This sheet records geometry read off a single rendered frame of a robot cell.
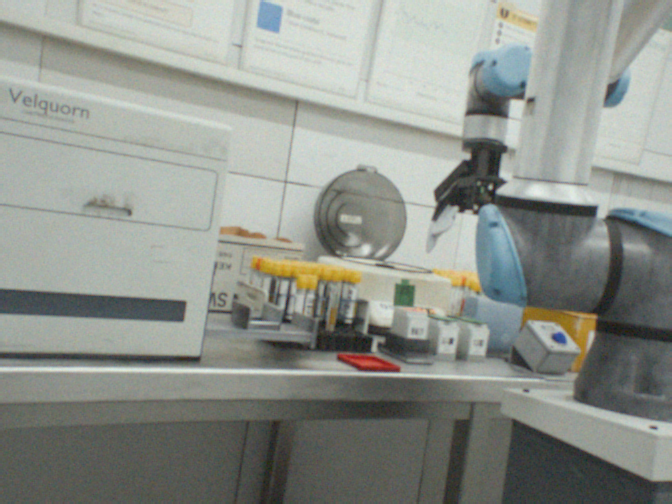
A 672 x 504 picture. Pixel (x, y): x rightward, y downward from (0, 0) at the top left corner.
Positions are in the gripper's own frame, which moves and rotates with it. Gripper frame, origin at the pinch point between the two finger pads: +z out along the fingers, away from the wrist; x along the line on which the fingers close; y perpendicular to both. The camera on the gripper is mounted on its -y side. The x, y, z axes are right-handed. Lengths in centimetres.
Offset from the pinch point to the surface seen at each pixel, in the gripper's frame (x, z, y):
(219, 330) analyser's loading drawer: -47, 14, 22
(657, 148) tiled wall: 96, -40, -67
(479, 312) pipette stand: 4.1, 9.1, 0.4
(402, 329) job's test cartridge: -15.1, 12.5, 10.1
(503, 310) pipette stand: 9.2, 8.3, -0.2
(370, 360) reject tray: -21.9, 17.1, 14.6
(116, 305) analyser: -60, 11, 26
